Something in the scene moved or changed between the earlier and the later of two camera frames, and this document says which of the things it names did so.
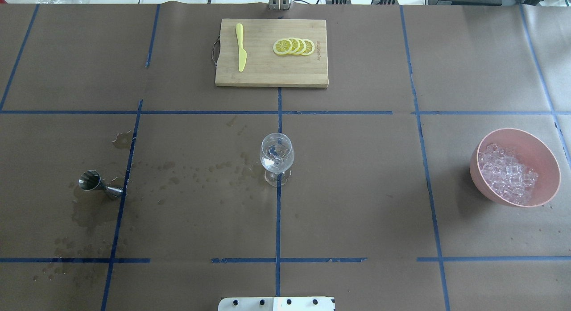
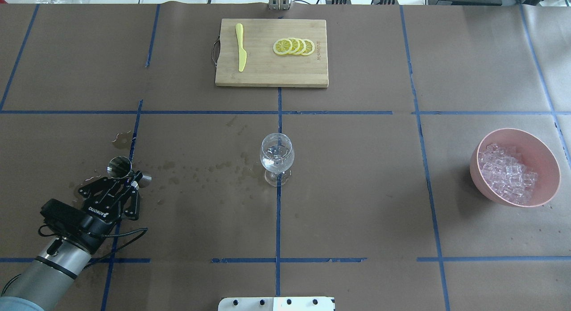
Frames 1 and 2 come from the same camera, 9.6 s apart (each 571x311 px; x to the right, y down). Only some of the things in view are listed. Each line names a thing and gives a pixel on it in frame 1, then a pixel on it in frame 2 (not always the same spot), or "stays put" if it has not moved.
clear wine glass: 277,155 stays put
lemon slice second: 295,45 stays put
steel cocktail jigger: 90,180 to 120,167
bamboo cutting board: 264,66 stays put
